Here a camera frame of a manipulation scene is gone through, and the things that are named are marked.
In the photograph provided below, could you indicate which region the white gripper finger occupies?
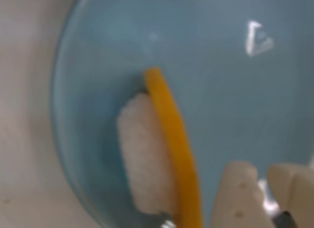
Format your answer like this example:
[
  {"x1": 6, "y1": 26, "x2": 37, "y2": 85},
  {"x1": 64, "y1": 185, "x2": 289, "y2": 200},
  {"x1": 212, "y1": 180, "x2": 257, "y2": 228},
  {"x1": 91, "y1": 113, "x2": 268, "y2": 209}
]
[
  {"x1": 208, "y1": 161, "x2": 277, "y2": 228},
  {"x1": 266, "y1": 163, "x2": 314, "y2": 228}
]

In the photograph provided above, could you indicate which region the blue round dish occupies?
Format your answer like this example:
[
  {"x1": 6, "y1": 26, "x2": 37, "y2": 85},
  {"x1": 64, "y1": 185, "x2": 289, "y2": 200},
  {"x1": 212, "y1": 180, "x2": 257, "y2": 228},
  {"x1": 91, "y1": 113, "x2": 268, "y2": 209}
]
[{"x1": 50, "y1": 0, "x2": 314, "y2": 228}]

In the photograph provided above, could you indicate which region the yellow egg toy sushi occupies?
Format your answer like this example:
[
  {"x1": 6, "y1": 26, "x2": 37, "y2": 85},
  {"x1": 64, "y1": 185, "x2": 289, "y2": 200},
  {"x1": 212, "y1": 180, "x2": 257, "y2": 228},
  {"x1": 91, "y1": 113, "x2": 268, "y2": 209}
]
[{"x1": 116, "y1": 67, "x2": 204, "y2": 228}]

